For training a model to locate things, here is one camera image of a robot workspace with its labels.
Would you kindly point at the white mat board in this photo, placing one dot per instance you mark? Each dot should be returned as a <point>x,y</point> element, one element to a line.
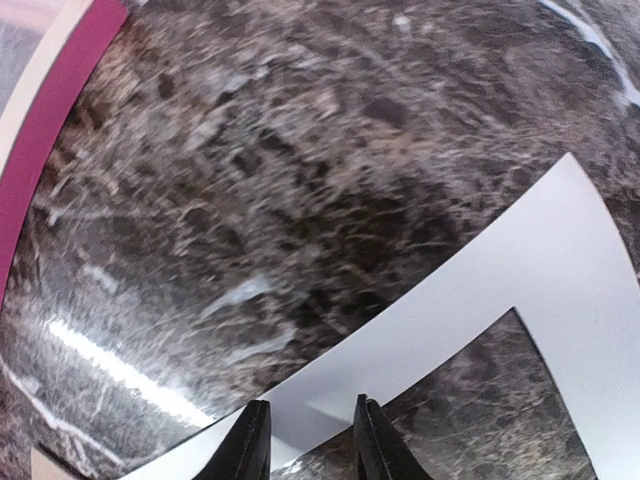
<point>518,358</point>

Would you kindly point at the light wooden picture frame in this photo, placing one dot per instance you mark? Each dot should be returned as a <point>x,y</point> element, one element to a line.
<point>41,101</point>

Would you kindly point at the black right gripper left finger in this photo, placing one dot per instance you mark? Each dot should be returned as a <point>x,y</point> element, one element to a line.
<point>245,452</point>

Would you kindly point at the clear acrylic sheet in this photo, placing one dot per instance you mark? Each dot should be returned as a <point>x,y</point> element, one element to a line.
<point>22,26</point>

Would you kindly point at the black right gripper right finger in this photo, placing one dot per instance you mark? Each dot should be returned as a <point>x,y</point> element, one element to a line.
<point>380,452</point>

